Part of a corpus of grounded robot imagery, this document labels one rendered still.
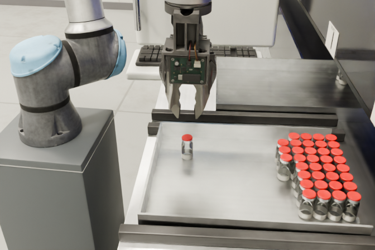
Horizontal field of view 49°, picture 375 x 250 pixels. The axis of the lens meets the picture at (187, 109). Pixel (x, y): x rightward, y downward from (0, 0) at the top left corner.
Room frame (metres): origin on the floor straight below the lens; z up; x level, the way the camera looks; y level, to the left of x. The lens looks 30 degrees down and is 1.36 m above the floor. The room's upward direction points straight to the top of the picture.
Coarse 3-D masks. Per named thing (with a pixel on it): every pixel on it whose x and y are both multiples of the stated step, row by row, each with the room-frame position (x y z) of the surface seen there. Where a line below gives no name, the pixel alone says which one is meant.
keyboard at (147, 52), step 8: (144, 48) 1.31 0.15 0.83; (152, 48) 1.31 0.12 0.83; (160, 48) 1.31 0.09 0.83; (216, 48) 1.31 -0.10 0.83; (224, 48) 1.31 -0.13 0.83; (232, 48) 1.31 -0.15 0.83; (240, 48) 1.31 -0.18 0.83; (248, 48) 1.31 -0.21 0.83; (144, 56) 1.23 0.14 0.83; (152, 56) 1.23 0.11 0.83; (160, 56) 1.23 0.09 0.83; (216, 56) 1.24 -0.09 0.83; (224, 56) 1.26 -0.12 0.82; (232, 56) 1.26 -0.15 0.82; (240, 56) 1.24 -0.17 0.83; (248, 56) 1.24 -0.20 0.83; (256, 56) 1.26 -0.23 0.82; (136, 64) 1.21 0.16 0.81; (144, 64) 1.21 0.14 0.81; (152, 64) 1.21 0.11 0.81
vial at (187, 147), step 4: (192, 140) 0.62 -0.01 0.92; (184, 144) 0.62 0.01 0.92; (188, 144) 0.62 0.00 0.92; (192, 144) 0.62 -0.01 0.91; (184, 148) 0.62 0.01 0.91; (188, 148) 0.62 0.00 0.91; (192, 148) 0.62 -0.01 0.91; (184, 152) 0.62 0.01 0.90; (188, 152) 0.62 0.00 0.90; (192, 152) 0.62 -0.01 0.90; (184, 156) 0.62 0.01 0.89; (188, 156) 0.62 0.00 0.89; (192, 156) 0.62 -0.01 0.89
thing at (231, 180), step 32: (160, 128) 0.67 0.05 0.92; (192, 128) 0.69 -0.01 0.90; (224, 128) 0.69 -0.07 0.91; (256, 128) 0.68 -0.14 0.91; (288, 128) 0.68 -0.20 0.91; (320, 128) 0.67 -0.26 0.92; (160, 160) 0.62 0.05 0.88; (192, 160) 0.62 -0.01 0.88; (224, 160) 0.62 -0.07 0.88; (256, 160) 0.62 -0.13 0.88; (160, 192) 0.53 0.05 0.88; (192, 192) 0.53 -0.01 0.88; (224, 192) 0.53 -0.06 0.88; (256, 192) 0.53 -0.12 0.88; (288, 192) 0.53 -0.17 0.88; (160, 224) 0.44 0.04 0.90; (192, 224) 0.44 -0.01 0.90; (224, 224) 0.43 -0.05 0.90; (256, 224) 0.43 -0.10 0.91; (288, 224) 0.43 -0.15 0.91; (320, 224) 0.42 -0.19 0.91; (352, 224) 0.42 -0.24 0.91
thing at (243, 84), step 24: (240, 72) 1.00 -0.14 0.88; (264, 72) 1.00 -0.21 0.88; (288, 72) 1.00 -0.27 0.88; (312, 72) 1.00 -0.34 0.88; (336, 72) 1.00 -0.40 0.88; (216, 96) 0.81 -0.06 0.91; (240, 96) 0.87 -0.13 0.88; (264, 96) 0.87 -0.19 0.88; (288, 96) 0.87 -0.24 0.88; (312, 96) 0.87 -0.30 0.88; (336, 96) 0.87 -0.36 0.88; (360, 120) 0.75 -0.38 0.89
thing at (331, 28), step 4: (332, 24) 0.90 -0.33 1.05; (328, 28) 0.93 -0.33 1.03; (332, 28) 0.89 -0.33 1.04; (328, 32) 0.92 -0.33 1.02; (332, 32) 0.89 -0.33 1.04; (336, 32) 0.86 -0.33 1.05; (328, 36) 0.91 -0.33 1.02; (332, 36) 0.88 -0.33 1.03; (336, 36) 0.85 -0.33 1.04; (328, 40) 0.91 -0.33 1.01; (336, 40) 0.85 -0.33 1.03; (328, 44) 0.90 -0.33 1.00; (332, 44) 0.87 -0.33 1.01; (336, 44) 0.84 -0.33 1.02; (328, 48) 0.90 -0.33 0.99; (332, 48) 0.87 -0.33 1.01; (332, 52) 0.86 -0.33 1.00; (332, 56) 0.86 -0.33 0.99
